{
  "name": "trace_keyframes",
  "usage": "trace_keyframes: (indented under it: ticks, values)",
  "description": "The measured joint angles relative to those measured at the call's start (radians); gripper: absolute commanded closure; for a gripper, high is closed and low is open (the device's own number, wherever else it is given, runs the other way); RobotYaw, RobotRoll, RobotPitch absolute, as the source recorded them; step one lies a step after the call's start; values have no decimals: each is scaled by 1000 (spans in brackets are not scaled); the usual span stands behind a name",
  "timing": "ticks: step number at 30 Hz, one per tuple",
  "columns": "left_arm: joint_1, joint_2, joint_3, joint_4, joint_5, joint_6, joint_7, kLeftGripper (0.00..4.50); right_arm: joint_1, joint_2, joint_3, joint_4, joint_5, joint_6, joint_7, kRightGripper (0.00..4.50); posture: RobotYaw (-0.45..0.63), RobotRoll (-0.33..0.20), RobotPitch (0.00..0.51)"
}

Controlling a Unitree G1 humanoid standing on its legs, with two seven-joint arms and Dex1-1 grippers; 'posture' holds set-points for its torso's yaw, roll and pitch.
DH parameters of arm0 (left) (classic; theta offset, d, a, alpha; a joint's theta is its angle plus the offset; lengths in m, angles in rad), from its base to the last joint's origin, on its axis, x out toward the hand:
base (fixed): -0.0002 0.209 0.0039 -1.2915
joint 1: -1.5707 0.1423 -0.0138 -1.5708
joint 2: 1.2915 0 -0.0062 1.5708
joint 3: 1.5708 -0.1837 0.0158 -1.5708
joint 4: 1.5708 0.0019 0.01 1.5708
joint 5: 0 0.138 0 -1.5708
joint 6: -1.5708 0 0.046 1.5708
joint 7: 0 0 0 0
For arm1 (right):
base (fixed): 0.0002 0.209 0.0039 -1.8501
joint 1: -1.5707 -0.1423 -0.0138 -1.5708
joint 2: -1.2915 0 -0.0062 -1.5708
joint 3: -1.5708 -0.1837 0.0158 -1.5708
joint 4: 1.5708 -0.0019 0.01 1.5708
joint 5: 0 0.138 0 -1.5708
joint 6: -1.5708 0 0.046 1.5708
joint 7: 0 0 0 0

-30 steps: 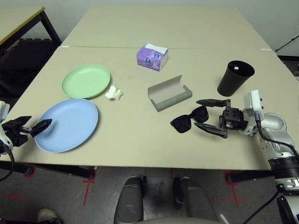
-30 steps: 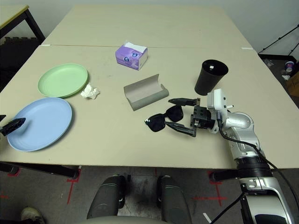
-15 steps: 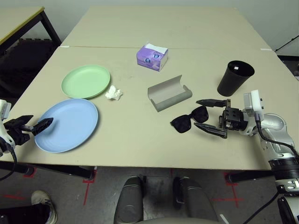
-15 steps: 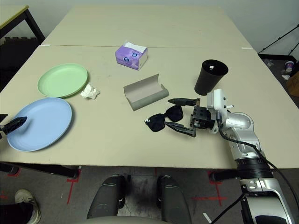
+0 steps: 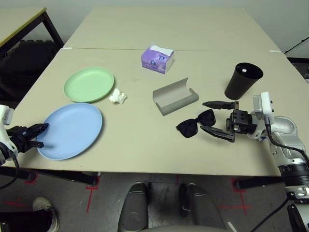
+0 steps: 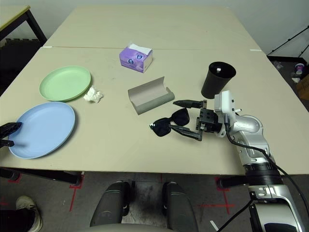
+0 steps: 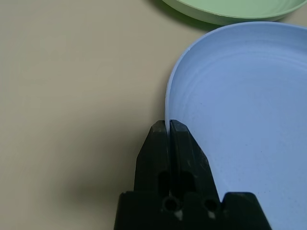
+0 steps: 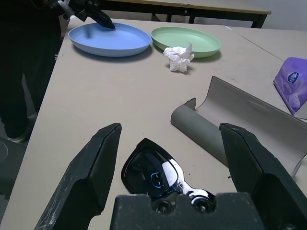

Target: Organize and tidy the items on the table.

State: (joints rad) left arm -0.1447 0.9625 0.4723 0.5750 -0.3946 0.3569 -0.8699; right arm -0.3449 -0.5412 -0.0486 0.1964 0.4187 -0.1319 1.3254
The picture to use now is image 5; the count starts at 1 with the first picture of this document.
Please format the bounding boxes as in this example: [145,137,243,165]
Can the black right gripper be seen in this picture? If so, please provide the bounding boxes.
[199,100,256,143]

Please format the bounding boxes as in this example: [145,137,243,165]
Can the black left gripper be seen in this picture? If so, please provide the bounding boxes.
[6,123,50,153]

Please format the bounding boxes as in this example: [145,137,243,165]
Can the black sunglasses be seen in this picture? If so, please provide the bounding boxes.
[175,109,217,139]

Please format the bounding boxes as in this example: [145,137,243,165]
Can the blue plastic plate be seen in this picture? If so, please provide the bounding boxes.
[36,102,103,161]

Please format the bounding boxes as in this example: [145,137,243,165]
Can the grey glasses case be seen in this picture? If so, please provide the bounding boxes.
[152,77,199,117]

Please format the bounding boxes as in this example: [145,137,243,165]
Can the white tissue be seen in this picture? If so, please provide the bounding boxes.
[109,88,127,105]

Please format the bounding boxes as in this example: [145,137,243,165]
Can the black plastic cup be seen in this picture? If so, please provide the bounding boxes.
[224,62,264,101]

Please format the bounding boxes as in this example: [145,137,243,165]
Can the green plastic plate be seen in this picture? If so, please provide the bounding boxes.
[63,67,115,103]

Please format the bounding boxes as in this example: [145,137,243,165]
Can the black foam floor mat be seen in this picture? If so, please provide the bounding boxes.
[0,40,61,107]

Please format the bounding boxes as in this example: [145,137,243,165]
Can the white sneaker shoe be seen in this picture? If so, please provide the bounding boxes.
[32,197,60,232]

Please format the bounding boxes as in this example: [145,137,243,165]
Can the person leg dark trousers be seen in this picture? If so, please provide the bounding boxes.
[0,210,54,232]

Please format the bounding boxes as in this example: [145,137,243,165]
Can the purple tissue pack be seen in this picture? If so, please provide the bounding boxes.
[140,43,175,74]

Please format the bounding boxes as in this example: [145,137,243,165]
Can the grey robot right leg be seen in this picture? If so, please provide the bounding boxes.
[178,183,227,232]

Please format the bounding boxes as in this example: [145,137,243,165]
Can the grey robot leg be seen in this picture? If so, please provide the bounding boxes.
[178,183,227,232]
[117,183,149,232]

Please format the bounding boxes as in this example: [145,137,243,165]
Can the black tripod stand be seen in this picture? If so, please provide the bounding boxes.
[283,36,309,55]

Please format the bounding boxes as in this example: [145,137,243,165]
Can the grey robot left leg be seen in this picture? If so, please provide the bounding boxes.
[117,183,149,232]

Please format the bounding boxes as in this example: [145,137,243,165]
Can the black left wrist camera cable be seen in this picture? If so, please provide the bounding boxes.
[0,145,20,190]

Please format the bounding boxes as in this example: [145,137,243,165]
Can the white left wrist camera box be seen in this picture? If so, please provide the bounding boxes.
[0,105,14,126]

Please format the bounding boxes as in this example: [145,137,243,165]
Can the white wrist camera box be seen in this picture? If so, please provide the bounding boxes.
[253,91,275,119]
[0,105,14,126]

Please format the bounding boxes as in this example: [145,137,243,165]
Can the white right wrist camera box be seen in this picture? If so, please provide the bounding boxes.
[253,91,275,119]

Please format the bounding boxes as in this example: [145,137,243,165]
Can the wooden side table black frame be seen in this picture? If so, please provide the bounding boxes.
[0,7,65,58]

